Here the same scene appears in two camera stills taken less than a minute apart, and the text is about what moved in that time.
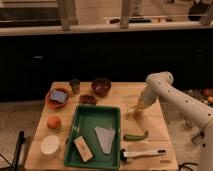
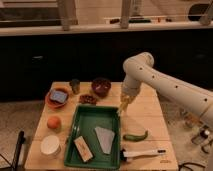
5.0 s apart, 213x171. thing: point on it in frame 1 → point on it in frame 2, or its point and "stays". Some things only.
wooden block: x=83 y=148 stays
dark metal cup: x=75 y=84 stays
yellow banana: x=130 y=110 → x=123 y=107
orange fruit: x=54 y=122 stays
